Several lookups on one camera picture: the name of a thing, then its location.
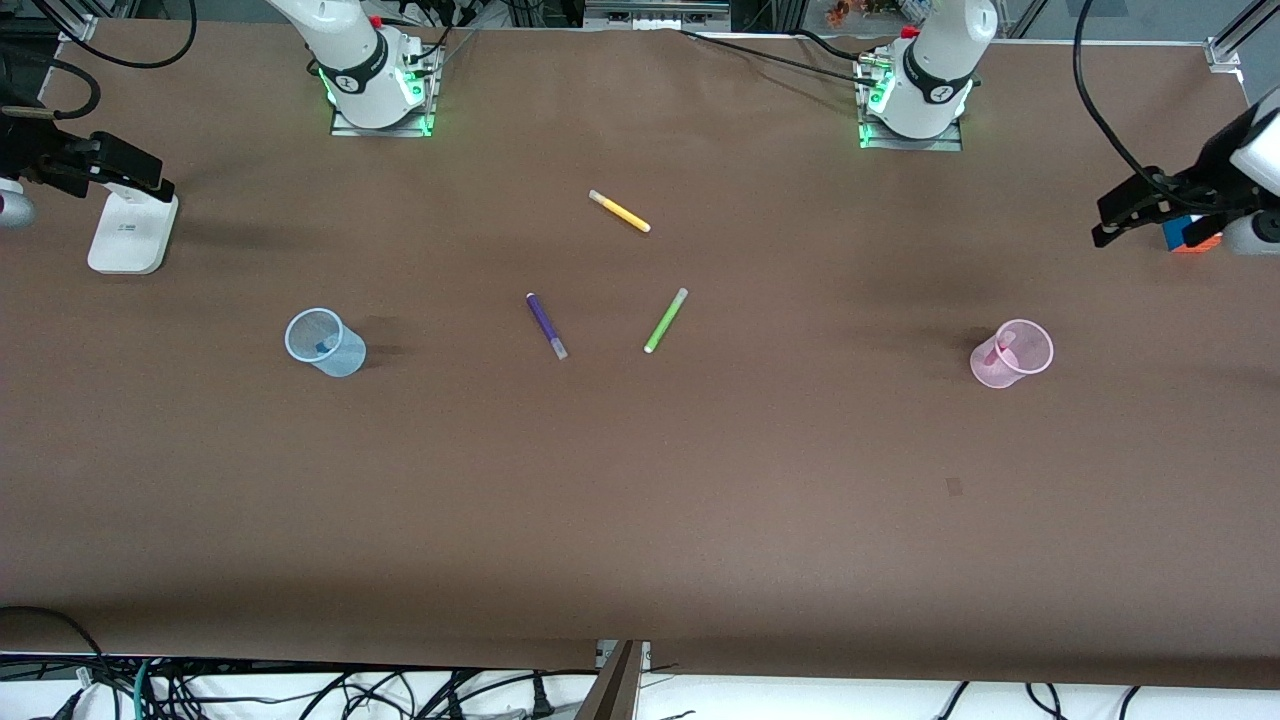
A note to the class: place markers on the yellow highlighter marker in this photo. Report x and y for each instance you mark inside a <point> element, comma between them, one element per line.
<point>620,211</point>

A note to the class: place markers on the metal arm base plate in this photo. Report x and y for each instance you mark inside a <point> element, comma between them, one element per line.
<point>425,100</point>
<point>950,135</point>

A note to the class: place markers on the aluminium frame profile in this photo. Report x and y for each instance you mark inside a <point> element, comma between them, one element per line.
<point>78,18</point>
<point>1235,45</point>

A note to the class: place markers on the purple highlighter marker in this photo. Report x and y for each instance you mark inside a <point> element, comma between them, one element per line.
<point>545,325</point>

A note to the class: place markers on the green highlighter marker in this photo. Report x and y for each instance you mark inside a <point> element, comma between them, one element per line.
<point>665,321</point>

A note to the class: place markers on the table support leg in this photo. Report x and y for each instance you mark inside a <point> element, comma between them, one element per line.
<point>615,685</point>

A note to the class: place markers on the pink highlighter marker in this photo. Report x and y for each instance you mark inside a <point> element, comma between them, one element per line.
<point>1000,350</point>

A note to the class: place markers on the translucent blue plastic cup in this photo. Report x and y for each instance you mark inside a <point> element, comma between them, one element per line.
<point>330,345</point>

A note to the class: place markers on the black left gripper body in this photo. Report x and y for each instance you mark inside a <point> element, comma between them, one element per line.
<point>1196,187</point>

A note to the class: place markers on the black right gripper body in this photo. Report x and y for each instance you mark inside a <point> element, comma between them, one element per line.
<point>30,150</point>

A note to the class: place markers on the white plastic stand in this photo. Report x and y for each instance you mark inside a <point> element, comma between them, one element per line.
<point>130,235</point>

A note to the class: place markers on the grey metal box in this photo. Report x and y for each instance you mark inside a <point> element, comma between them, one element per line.
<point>655,12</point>

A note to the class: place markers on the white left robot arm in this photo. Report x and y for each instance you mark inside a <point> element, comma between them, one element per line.
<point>935,70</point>

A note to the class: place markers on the translucent pink plastic cup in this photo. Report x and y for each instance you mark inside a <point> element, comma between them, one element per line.
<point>1020,352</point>

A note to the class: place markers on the orange and blue puzzle cube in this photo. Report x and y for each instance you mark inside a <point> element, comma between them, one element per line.
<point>1185,235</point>

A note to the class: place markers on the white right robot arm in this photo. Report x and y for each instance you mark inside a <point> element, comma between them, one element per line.
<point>350,60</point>

